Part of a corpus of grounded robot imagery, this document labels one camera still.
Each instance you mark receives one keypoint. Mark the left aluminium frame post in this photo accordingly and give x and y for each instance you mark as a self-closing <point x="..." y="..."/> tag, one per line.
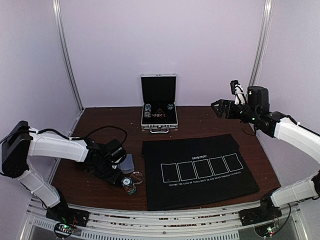
<point x="65" y="53"/>

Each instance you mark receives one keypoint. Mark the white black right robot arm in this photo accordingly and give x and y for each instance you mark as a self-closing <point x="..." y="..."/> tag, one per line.
<point x="253" y="107"/>

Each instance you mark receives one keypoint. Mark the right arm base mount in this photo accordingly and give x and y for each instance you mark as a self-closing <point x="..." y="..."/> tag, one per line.
<point x="264" y="221"/>

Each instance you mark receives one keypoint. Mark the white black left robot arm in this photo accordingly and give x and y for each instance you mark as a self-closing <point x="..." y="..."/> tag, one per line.
<point x="101" y="160"/>

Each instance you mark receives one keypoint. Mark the aluminium frame rail front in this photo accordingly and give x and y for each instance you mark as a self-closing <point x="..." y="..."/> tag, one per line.
<point x="216" y="223"/>

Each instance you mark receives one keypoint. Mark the grey playing card deck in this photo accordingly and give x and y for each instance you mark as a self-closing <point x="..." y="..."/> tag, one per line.
<point x="127" y="166"/>

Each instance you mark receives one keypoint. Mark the stack of poker chips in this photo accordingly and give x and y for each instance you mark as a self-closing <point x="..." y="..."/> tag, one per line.
<point x="128" y="185"/>

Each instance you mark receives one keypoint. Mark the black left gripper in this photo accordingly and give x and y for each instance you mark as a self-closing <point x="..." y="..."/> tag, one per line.
<point x="113" y="179"/>

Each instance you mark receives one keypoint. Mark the chips row in case left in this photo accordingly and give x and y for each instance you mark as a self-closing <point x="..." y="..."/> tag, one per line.
<point x="147" y="111"/>

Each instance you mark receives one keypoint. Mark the aluminium poker case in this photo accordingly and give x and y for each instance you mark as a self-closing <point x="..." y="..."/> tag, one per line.
<point x="159" y="90"/>

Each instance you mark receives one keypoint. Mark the aluminium frame post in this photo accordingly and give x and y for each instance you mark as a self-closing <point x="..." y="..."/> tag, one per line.
<point x="262" y="41"/>
<point x="65" y="53"/>

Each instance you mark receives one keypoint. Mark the chips in case right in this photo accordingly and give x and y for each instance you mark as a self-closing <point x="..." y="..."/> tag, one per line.
<point x="170" y="106"/>

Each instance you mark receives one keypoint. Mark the right aluminium frame post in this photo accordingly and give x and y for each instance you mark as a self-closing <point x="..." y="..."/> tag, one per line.
<point x="262" y="41"/>

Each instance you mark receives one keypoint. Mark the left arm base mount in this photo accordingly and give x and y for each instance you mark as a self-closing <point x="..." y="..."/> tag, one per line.
<point x="67" y="221"/>

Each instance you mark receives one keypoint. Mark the black poker table mat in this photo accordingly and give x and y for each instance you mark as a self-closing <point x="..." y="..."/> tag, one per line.
<point x="190" y="172"/>

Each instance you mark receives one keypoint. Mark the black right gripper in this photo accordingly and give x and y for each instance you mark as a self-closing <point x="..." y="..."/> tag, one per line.
<point x="227" y="110"/>

